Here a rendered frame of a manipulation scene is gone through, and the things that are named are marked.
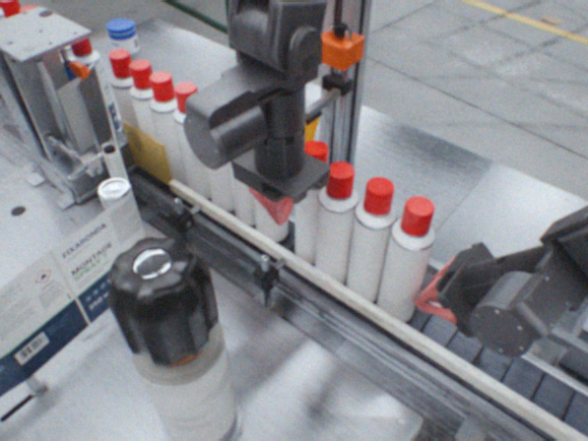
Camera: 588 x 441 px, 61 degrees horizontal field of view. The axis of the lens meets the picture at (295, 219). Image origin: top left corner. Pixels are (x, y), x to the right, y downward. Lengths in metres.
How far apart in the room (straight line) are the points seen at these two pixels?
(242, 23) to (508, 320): 0.35
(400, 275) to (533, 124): 2.24
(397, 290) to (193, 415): 0.29
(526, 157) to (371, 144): 1.58
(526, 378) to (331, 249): 0.29
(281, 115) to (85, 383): 0.42
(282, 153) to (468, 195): 0.53
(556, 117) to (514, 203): 1.93
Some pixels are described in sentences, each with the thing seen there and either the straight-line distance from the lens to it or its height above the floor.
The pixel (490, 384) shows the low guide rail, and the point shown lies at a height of 0.91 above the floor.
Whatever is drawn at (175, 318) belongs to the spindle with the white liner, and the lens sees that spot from 0.40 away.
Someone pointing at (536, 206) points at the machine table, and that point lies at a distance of 1.02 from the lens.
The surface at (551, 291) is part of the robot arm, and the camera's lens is 0.50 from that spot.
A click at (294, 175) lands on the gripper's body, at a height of 1.11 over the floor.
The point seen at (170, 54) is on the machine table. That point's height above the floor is 0.83.
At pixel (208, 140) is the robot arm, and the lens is 0.47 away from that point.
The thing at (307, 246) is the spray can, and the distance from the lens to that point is 0.73.
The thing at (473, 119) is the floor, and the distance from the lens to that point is 2.74.
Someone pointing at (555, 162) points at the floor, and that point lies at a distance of 2.61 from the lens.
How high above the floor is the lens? 1.48
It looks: 46 degrees down
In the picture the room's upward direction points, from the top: straight up
